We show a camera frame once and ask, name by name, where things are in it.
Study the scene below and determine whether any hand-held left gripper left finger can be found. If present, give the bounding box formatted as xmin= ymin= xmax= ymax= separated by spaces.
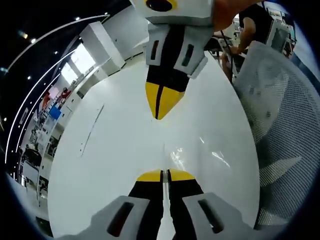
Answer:
xmin=59 ymin=169 xmax=165 ymax=240

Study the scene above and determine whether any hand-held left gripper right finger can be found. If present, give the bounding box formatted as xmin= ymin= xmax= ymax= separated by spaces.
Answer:
xmin=166 ymin=168 xmax=256 ymax=240

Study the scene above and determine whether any clear food packaging bag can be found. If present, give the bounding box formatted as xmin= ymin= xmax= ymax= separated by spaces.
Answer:
xmin=169 ymin=136 xmax=232 ymax=170
xmin=152 ymin=117 xmax=191 ymax=176

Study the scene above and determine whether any person's right hand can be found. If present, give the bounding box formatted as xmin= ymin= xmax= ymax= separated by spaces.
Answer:
xmin=212 ymin=0 xmax=262 ymax=32

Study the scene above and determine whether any white square pillar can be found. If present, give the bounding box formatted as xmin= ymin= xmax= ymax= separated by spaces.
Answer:
xmin=79 ymin=21 xmax=126 ymax=76

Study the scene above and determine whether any row of white desks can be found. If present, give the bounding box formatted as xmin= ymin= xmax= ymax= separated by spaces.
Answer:
xmin=32 ymin=59 xmax=113 ymax=161

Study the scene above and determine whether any blue box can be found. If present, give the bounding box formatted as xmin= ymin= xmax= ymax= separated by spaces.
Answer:
xmin=49 ymin=106 xmax=62 ymax=123

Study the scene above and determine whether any grey mesh office chair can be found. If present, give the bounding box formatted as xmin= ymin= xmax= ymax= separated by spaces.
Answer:
xmin=232 ymin=41 xmax=320 ymax=231

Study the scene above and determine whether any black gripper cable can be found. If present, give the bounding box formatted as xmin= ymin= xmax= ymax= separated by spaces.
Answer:
xmin=219 ymin=29 xmax=238 ymax=83

